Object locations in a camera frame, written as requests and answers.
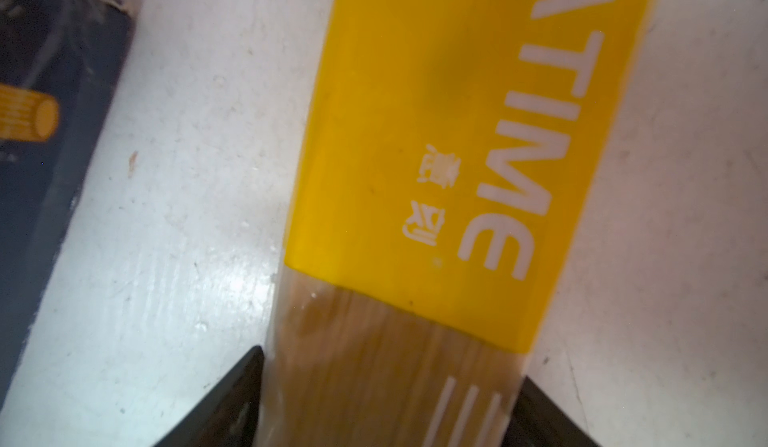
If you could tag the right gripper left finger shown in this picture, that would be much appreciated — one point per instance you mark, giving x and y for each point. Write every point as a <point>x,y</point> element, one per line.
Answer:
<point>228,415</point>

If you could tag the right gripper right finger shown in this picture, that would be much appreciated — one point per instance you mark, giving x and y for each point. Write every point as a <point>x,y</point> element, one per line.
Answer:
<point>538,422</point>

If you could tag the yellow Pastatime spaghetti bag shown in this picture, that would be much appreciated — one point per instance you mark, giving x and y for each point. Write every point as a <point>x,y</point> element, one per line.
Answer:
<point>448,151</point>

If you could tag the blue Barilla rigatoni box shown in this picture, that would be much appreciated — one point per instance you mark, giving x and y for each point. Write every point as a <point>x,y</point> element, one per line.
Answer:
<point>61,61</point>

